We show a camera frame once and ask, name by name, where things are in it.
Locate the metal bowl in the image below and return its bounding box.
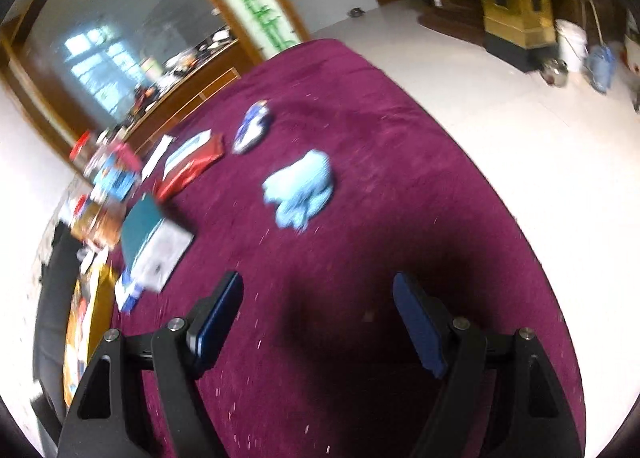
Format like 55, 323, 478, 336
541, 58, 569, 87

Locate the red lidded jar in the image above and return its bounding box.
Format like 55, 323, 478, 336
69, 133, 101, 179

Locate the light blue cloth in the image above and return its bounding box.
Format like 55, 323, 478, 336
261, 149, 337, 235

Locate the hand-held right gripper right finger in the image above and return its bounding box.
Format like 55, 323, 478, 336
391, 272, 585, 458

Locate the small blue white packet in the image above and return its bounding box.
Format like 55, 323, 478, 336
114, 270, 147, 312

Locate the white and light blue packet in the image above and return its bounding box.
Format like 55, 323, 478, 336
163, 133, 212, 177

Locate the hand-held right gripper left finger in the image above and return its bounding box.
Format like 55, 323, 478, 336
56, 270, 245, 458

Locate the white bucket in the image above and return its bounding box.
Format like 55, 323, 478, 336
554, 19, 588, 74

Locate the yellow rimmed white tray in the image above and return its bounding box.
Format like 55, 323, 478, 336
62, 265, 119, 410

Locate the wooden rail bench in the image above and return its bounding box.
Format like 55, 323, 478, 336
134, 66, 242, 149

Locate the blue bag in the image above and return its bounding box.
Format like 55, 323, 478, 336
585, 45, 617, 94

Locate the red packet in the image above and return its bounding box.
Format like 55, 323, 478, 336
151, 133, 224, 202

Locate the gold and black cabinet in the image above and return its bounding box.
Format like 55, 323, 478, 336
464, 0, 559, 72

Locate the round blue white packet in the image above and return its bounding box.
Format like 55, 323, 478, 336
231, 100, 274, 155

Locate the maroon tablecloth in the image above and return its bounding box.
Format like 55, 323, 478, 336
106, 38, 587, 458

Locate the teal box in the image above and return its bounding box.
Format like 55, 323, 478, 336
121, 193, 167, 269

